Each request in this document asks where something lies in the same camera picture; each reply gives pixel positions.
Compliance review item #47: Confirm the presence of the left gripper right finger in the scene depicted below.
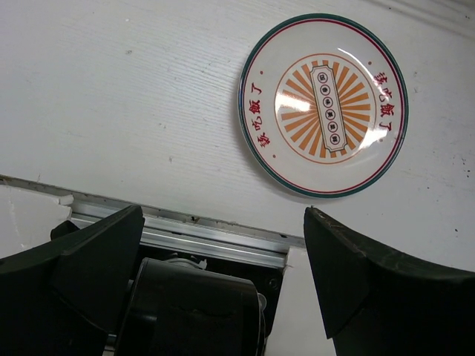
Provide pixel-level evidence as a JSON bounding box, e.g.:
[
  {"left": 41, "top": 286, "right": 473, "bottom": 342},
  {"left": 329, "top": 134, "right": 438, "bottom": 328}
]
[{"left": 304, "top": 207, "right": 474, "bottom": 355}]

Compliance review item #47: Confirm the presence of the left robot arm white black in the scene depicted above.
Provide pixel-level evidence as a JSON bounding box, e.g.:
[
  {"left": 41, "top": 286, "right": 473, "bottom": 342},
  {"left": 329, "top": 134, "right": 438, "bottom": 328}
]
[{"left": 1, "top": 205, "right": 474, "bottom": 355}]

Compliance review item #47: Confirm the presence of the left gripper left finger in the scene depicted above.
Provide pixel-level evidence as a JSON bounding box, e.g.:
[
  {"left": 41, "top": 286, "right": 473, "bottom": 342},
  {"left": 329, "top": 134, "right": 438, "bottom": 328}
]
[{"left": 1, "top": 205, "right": 144, "bottom": 355}]

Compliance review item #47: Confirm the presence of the orange sunburst plate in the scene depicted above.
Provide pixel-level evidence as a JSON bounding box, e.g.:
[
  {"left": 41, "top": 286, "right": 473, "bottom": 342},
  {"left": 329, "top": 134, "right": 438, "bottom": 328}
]
[{"left": 237, "top": 13, "right": 409, "bottom": 198}]

